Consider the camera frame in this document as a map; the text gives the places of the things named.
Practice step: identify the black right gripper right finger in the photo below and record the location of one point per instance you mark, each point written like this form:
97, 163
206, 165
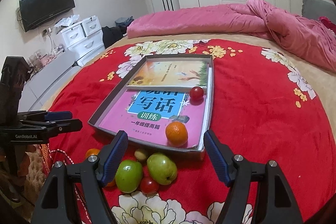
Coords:
275, 201

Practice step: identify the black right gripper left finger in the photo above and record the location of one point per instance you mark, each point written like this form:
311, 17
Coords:
57, 200

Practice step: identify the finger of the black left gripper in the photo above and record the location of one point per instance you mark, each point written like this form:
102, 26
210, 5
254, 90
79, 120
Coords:
44, 116
50, 128

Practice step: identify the large orange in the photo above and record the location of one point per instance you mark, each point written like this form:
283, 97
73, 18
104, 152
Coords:
91, 152

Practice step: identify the elongated green fruit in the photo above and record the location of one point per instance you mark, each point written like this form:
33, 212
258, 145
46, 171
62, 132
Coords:
128, 176

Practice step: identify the small orange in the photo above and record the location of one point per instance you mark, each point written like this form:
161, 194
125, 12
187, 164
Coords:
176, 134

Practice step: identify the large red tomato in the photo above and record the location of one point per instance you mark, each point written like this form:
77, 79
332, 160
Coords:
196, 94

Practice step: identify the medium orange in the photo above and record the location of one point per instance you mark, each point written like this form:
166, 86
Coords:
111, 184

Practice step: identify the white drawer cabinet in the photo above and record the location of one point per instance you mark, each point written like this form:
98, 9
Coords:
83, 38

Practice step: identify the small red tomato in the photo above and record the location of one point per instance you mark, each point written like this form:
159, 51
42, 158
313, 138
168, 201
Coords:
148, 186

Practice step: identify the small brown-green fruit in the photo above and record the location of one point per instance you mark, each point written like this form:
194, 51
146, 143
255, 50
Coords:
141, 155

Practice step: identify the red floral blanket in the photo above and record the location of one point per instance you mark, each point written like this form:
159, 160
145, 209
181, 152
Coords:
262, 109

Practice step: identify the black bag on floor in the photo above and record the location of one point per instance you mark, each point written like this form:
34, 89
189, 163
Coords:
111, 35

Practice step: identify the round green fruit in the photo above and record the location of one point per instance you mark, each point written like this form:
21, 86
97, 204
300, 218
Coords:
161, 168

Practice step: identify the grey cardboard tray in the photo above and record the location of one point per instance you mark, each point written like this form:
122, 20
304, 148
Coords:
122, 86

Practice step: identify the pink chinese workbook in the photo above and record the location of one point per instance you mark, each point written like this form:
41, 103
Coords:
144, 115

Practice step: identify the yellow picture book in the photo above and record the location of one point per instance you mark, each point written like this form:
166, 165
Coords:
171, 75

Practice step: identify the red garment by pillow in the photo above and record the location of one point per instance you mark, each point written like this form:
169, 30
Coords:
328, 24

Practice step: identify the pink quilt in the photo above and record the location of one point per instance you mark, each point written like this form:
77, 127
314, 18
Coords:
305, 38

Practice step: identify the grey headboard cushion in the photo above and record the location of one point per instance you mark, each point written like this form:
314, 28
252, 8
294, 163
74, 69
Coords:
314, 9

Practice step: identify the black wall television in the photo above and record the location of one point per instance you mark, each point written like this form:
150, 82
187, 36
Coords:
36, 12

